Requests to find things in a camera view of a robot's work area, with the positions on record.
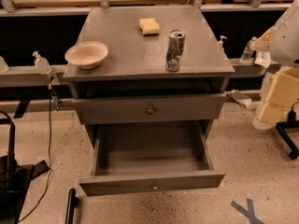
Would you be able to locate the folded cloth on ledge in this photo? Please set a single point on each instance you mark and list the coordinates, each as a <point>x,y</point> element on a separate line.
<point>240,98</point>

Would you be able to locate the beige bowl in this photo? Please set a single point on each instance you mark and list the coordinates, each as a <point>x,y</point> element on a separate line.
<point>87,55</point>

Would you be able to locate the clear water bottle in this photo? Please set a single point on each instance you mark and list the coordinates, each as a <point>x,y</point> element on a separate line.
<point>248,51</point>

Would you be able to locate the hand sanitizer bottle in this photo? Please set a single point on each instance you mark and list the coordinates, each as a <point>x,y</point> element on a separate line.
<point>221,41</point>
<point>41,63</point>

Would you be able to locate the black bar bottom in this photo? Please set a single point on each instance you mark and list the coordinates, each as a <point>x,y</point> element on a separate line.
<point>72,203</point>

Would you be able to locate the grey top drawer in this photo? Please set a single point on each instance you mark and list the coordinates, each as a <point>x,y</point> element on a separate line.
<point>149,108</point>

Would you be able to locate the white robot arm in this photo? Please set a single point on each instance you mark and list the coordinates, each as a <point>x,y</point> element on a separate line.
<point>281,90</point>

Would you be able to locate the white paper packet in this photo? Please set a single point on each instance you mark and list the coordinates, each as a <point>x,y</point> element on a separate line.
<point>263,58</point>

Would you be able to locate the silver drink can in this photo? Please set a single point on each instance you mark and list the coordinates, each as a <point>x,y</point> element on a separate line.
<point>175,50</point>

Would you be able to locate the left hand sanitizer bottle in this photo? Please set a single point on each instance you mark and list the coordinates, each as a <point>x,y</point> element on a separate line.
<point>41,63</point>

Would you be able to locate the black stand base left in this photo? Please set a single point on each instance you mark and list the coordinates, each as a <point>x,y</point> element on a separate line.
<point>15,179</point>

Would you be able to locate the grey drawer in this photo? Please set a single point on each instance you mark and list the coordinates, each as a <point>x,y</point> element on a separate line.
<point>150,157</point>
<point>149,108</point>

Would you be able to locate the grey drawer cabinet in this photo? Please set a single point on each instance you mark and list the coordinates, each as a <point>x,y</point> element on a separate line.
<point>135,64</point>

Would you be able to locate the yellow sponge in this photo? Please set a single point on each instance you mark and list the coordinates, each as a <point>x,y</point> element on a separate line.
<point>149,26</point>

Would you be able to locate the right hand sanitizer bottle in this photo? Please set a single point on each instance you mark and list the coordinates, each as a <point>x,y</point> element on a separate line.
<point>221,41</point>

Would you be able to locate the black stand leg right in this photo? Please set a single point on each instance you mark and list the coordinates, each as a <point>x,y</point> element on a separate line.
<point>282,128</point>

